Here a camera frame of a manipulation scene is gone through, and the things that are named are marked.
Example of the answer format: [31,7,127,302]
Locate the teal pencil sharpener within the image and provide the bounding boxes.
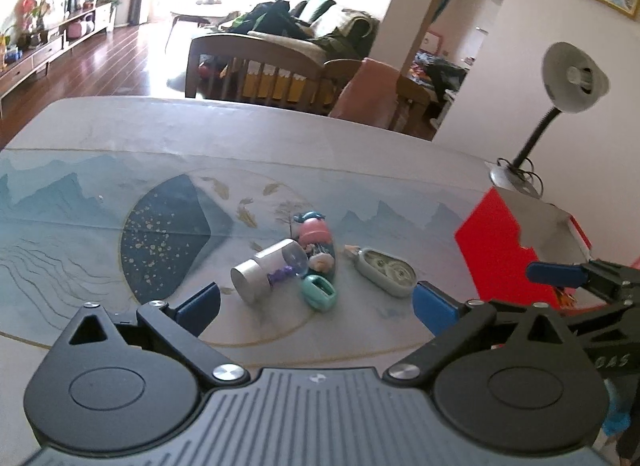
[300,273,338,314]

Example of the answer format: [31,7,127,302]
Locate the coffee table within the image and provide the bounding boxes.
[165,3,241,54]

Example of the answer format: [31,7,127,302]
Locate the pink whale toy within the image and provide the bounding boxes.
[292,212,333,247]

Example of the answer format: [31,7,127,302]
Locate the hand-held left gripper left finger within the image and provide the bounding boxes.
[67,282,251,388]

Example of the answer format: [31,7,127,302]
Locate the flower vase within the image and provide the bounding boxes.
[20,0,51,44]

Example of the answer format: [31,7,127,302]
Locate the red cardboard box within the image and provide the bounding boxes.
[454,187,593,311]

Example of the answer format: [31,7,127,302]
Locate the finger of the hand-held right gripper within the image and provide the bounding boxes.
[526,258,640,305]
[567,303,640,343]

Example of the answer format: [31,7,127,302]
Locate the silver cylinder with clear dome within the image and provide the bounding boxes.
[230,239,309,304]

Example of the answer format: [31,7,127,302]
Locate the wooden crib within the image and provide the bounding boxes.
[185,30,361,114]

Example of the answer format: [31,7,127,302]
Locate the pink cloth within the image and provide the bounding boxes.
[329,58,401,129]

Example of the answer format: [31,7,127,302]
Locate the grey gooseneck desk lamp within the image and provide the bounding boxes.
[489,40,611,195]

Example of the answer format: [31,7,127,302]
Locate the wooden chair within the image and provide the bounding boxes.
[325,58,433,134]

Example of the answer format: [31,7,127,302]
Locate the pink bag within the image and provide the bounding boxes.
[65,20,96,40]

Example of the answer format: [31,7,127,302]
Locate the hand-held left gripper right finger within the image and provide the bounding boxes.
[382,281,576,388]

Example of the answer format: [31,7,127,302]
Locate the sofa with cushions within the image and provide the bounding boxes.
[230,0,381,61]

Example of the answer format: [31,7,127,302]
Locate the wooden media cabinet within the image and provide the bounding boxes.
[0,0,118,101]

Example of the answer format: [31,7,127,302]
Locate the grey-green correction tape dispenser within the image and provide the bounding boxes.
[344,244,417,299]

